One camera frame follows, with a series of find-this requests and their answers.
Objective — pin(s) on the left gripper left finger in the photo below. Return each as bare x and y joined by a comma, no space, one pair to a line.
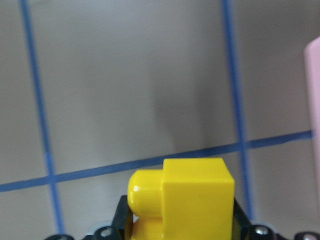
122,223

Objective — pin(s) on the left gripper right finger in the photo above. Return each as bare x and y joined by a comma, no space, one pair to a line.
240,222

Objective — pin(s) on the yellow toy block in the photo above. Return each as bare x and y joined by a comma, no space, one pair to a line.
188,199

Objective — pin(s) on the pink plastic box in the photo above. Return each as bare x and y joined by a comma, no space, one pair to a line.
312,71

